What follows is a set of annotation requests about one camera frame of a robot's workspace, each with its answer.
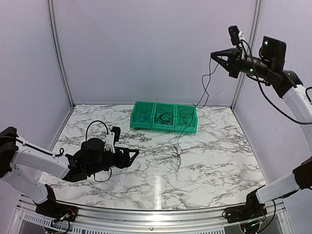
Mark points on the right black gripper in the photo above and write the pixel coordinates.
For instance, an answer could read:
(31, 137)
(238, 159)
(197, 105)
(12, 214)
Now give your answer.
(232, 53)

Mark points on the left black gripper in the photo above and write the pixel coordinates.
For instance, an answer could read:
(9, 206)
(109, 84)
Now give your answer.
(121, 164)

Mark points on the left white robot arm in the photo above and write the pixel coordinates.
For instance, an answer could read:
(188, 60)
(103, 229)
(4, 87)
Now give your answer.
(95, 155)

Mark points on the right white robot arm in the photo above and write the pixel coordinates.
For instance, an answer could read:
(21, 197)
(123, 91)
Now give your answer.
(268, 68)

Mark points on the left green storage bin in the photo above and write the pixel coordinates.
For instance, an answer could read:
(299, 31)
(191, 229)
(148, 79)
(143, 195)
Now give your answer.
(142, 115)

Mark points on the middle green storage bin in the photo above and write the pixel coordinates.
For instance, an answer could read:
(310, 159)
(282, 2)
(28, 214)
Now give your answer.
(164, 119)

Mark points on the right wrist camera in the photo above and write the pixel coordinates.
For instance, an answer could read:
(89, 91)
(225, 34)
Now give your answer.
(236, 35)

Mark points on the right aluminium frame post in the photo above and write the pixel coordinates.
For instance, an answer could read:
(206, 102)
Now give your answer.
(246, 56)

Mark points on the aluminium frame post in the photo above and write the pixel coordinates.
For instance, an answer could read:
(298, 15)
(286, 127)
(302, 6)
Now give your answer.
(58, 54)
(246, 56)

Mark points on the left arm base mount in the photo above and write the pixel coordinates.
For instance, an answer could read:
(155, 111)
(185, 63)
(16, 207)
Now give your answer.
(57, 213)

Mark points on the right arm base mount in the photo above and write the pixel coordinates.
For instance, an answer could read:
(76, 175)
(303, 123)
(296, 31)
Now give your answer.
(241, 213)

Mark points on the front aluminium rail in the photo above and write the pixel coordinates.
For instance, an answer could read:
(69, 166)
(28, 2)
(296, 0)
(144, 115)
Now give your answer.
(96, 220)

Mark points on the left aluminium frame post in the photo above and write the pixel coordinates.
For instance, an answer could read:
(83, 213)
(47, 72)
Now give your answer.
(58, 54)

